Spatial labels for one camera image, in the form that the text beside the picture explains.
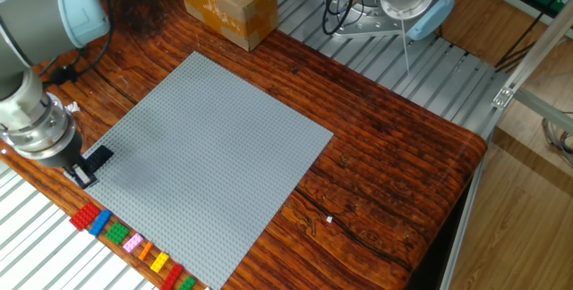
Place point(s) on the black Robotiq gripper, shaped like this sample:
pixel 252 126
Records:
pixel 62 153

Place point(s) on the black Lego plate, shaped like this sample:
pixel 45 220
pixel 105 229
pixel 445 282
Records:
pixel 99 158

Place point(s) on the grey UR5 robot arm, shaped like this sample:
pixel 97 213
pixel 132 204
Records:
pixel 36 21

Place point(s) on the wide red Lego plate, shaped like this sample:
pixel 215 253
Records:
pixel 85 216

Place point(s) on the blue Lego brick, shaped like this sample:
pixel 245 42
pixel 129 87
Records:
pixel 100 223

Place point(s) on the square green Lego plate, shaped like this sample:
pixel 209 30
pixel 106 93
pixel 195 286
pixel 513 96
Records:
pixel 117 233

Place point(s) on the pink Lego brick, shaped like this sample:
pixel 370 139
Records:
pixel 133 242

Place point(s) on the thin orange Lego brick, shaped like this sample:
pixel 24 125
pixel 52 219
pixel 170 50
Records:
pixel 146 250

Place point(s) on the yellow Lego brick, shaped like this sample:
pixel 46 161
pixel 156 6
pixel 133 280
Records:
pixel 159 262

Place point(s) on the large grey Lego baseplate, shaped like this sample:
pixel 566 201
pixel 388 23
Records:
pixel 206 169

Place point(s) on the long red Lego brick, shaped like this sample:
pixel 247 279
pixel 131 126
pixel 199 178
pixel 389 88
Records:
pixel 172 277

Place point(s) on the small green Lego brick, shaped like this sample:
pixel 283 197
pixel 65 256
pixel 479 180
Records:
pixel 187 284

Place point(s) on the crumpled white paper scrap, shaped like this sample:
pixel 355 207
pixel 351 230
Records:
pixel 71 107

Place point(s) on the taped cardboard box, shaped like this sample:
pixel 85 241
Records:
pixel 233 3

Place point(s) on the wood-grain table cover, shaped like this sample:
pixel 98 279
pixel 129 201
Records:
pixel 380 156

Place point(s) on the white zip tie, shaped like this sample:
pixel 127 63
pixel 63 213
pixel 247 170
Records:
pixel 405 46

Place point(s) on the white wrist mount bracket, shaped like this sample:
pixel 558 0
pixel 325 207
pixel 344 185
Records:
pixel 20 106

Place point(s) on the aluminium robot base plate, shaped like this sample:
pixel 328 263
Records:
pixel 358 23

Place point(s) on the aluminium frame strut with bracket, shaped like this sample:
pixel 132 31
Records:
pixel 537 53

